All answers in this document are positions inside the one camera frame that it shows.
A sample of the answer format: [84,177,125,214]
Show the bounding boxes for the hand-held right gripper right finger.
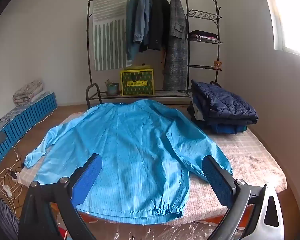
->
[201,155,287,240]

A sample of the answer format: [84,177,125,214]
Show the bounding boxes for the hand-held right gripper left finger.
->
[19,153,103,240]

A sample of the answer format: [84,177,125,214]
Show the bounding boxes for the blue striped work jacket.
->
[24,99,233,218]

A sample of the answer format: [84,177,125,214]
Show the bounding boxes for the black metal clothes rack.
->
[85,0,223,105]

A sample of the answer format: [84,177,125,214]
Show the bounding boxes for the folded dark red clothes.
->
[189,30,219,42]

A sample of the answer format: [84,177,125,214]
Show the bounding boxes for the grey patterned cloth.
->
[0,91,53,130]

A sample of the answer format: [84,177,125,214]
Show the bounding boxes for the blue slatted crate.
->
[0,92,58,174]

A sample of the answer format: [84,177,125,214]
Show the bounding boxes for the pink checked blanket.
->
[19,112,288,228]

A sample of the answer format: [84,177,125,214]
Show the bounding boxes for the floral cloth bundle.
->
[12,80,44,107]

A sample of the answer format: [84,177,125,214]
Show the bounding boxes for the black white striped cloth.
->
[0,195,22,240]

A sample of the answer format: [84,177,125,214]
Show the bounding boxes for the navy quilted jacket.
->
[191,79,259,125]

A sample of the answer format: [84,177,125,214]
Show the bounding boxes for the clear plastic sheet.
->
[52,205,230,240]

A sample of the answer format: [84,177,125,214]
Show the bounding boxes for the potted plant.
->
[104,79,120,96]

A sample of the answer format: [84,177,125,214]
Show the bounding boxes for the yellow green patterned box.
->
[120,65,155,96]

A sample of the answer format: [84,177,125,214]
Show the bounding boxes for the grey plaid coat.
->
[162,0,190,92]

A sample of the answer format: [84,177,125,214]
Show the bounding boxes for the green striped hanging cloth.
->
[92,0,132,71]

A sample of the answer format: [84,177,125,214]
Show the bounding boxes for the teal shirt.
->
[125,0,140,61]

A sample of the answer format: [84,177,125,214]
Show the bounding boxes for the black jacket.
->
[147,0,171,51]

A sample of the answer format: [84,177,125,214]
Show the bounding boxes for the blue denim jacket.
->
[134,0,153,53]

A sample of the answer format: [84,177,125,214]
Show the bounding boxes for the window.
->
[261,0,300,59]

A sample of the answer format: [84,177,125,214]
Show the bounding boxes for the tangle of white cables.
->
[0,147,28,210]

